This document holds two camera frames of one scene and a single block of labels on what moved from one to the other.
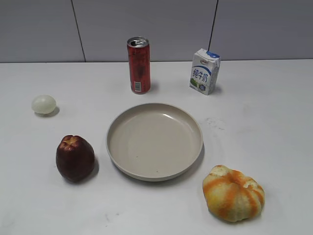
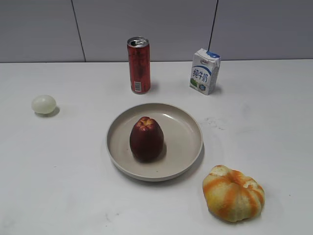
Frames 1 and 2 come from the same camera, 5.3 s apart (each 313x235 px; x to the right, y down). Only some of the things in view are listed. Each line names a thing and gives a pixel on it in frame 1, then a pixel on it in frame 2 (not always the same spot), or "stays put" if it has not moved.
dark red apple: (75, 158) → (146, 140)
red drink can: (139, 50) stays put
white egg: (43, 104) stays put
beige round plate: (154, 142) stays put
